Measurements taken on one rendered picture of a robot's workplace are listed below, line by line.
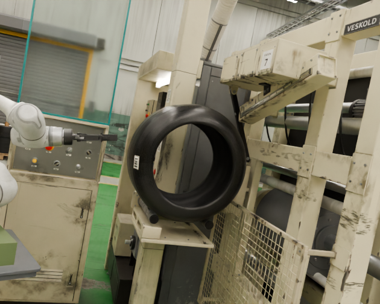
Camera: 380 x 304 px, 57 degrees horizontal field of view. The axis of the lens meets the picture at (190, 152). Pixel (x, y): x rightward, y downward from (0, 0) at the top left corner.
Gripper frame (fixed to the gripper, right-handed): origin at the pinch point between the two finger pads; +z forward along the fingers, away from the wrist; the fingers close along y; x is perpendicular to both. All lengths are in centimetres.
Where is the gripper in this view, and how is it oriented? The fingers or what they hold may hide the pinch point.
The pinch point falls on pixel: (109, 137)
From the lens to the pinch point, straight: 168.6
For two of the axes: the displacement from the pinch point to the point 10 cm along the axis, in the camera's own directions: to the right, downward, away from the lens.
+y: -2.8, -1.1, 9.5
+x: -0.4, 9.9, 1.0
